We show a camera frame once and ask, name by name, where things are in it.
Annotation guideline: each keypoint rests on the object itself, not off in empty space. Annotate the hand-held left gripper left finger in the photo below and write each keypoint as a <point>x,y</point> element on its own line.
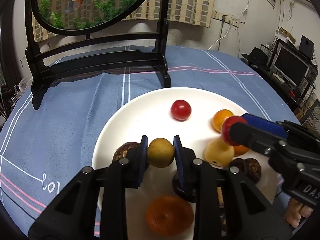
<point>143,155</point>

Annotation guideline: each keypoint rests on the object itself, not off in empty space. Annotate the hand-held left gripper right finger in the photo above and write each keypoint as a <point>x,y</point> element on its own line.
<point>178,160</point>

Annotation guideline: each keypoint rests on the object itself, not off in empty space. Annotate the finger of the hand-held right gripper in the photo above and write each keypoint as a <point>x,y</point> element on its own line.
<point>265,126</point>
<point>247,135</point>

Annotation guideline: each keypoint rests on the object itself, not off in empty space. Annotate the tan longan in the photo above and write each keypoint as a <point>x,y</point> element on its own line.
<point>160,152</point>

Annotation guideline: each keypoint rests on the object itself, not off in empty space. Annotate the brown mushroom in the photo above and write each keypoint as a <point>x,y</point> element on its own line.
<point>122,150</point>

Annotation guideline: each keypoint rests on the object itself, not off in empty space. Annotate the red cherry tomato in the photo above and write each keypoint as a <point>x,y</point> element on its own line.
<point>181,110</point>
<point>226,130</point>

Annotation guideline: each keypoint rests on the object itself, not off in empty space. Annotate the pale yellow round fruit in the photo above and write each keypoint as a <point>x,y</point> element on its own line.
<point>217,152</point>

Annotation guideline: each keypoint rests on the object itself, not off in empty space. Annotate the white plate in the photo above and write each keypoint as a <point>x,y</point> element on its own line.
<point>155,115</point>

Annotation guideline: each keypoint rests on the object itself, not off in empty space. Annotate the orange mandarin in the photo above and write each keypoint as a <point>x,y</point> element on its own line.
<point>170,215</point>

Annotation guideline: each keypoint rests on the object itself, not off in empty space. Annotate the person's right hand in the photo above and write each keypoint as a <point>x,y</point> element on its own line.
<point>297,212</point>

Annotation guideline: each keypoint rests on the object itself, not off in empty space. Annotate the black mesh panel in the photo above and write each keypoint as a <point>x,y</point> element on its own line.
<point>312,115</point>

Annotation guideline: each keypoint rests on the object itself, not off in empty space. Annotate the computer monitor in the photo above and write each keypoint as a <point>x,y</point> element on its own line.
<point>291,66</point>

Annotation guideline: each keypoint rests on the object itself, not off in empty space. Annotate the black metal rack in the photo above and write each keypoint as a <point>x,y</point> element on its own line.
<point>312,80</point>

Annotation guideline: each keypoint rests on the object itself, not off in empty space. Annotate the black hat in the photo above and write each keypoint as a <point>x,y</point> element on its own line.
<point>257,55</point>

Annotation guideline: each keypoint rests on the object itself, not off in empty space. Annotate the blue striped tablecloth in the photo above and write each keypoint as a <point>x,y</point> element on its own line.
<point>75,110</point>

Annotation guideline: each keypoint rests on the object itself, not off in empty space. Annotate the black speaker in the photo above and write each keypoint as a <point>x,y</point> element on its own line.
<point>306,46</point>

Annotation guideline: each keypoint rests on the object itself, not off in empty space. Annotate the cardboard box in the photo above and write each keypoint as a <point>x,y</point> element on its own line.
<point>287,34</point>

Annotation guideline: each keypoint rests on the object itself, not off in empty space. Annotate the goldfish round screen black stand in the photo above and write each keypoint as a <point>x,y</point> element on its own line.
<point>100,57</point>

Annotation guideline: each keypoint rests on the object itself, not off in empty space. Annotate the clear plastic bag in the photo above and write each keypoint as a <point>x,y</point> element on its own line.
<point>22,85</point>

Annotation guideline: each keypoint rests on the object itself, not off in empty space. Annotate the white wall socket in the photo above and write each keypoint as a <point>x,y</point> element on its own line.
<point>231,20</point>
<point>217,14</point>

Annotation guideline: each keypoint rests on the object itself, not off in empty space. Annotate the bamboo brick wall hanging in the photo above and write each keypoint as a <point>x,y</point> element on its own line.
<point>190,5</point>

